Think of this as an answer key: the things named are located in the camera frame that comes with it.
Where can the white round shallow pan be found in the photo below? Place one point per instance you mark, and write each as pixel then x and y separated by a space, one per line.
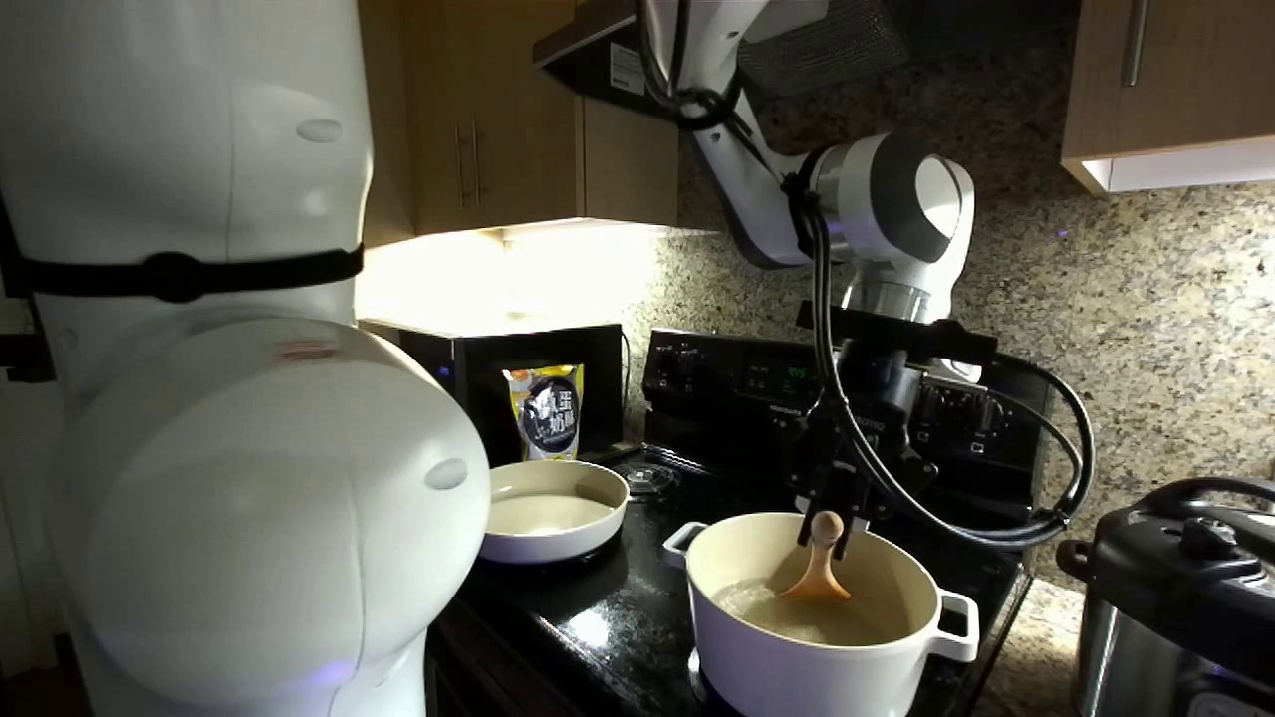
pixel 553 509

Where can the dark range hood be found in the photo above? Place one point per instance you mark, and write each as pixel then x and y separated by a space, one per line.
pixel 591 54

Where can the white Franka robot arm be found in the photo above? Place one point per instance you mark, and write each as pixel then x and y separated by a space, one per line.
pixel 263 529

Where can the wooden wall cabinet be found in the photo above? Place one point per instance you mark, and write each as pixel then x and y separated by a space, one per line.
pixel 1181 81
pixel 493 132

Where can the black electric stove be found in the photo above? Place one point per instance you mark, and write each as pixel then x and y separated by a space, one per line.
pixel 611 624

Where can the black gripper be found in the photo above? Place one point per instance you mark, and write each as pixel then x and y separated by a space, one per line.
pixel 878 412

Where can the yellow black snack bag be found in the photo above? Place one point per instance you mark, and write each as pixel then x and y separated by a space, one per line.
pixel 542 415

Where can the wooden spoon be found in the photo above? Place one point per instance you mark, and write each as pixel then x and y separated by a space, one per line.
pixel 818 578

